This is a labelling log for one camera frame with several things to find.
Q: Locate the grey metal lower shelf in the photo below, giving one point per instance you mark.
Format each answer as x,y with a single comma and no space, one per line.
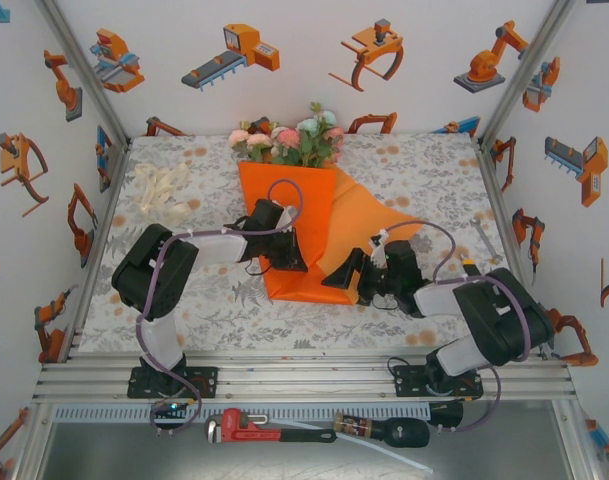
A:
134,455

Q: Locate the aluminium front rail bed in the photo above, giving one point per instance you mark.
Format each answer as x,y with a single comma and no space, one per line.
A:
304,382

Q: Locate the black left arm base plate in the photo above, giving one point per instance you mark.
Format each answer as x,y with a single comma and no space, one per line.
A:
204,381

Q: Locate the white plastic tube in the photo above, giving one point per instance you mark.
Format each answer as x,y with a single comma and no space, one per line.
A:
384,447

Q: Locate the floral grey table cloth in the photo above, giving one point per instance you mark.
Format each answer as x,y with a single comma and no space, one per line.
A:
284,330

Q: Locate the aluminium frame post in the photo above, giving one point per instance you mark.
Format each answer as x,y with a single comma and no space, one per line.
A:
529,65
81,65

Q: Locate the pink artificial flower bunch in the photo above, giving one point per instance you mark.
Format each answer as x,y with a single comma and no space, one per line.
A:
259,142

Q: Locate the silver spanner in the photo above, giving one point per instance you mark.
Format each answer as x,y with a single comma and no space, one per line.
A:
485,240

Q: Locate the orange wrapping paper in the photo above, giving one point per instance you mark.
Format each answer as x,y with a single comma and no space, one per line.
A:
314,210

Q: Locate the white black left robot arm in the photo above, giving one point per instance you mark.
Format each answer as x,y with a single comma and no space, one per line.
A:
149,270

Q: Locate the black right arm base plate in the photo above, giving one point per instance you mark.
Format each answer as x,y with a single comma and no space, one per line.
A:
409,382

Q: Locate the red pipe wrench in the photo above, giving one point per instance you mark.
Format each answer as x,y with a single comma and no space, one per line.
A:
244,425

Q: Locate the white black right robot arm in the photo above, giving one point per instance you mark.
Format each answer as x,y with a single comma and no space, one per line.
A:
504,320

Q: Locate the small green led board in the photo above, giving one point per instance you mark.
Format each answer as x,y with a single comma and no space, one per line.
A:
171,406

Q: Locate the black brown handheld tool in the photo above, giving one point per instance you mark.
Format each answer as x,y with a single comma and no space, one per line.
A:
404,431

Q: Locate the cream ribbon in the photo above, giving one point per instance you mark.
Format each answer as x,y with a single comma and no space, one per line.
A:
156,187

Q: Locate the yellow black utility knife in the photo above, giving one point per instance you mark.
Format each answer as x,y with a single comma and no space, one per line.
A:
469,264

